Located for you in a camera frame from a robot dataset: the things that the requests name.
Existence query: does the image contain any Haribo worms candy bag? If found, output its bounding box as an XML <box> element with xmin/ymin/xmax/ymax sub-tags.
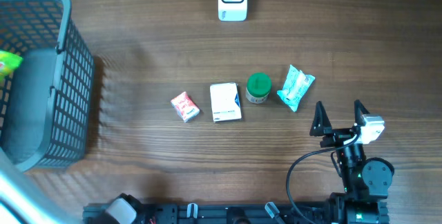
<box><xmin>0</xmin><ymin>50</ymin><xmax>23</xmax><ymax>81</ymax></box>

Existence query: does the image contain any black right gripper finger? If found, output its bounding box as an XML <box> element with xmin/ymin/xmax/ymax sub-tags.
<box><xmin>354</xmin><ymin>100</ymin><xmax>369</xmax><ymax>126</ymax></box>
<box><xmin>309</xmin><ymin>101</ymin><xmax>332</xmax><ymax>136</ymax></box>

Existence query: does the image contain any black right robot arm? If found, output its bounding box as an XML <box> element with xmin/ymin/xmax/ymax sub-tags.
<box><xmin>309</xmin><ymin>100</ymin><xmax>394</xmax><ymax>224</ymax></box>

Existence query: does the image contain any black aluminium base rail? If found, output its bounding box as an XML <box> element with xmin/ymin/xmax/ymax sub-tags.
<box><xmin>81</xmin><ymin>202</ymin><xmax>390</xmax><ymax>224</ymax></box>

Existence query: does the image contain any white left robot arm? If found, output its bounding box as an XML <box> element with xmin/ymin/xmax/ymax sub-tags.
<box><xmin>1</xmin><ymin>152</ymin><xmax>137</xmax><ymax>223</ymax></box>

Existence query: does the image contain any red white tissue pack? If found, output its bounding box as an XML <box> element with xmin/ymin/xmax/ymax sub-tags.
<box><xmin>171</xmin><ymin>91</ymin><xmax>200</xmax><ymax>122</ymax></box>

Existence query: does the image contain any grey plastic shopping basket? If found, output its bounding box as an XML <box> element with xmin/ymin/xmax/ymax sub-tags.
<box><xmin>1</xmin><ymin>0</ymin><xmax>95</xmax><ymax>171</ymax></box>

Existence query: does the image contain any white cardboard box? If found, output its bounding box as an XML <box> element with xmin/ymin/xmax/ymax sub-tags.
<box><xmin>209</xmin><ymin>82</ymin><xmax>242</xmax><ymax>122</ymax></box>

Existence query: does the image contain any mint green tissue pack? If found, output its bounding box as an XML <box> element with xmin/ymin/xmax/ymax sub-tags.
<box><xmin>277</xmin><ymin>65</ymin><xmax>316</xmax><ymax>112</ymax></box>

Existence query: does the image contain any green lid spice jar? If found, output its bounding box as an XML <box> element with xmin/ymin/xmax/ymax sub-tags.
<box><xmin>246</xmin><ymin>73</ymin><xmax>272</xmax><ymax>104</ymax></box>

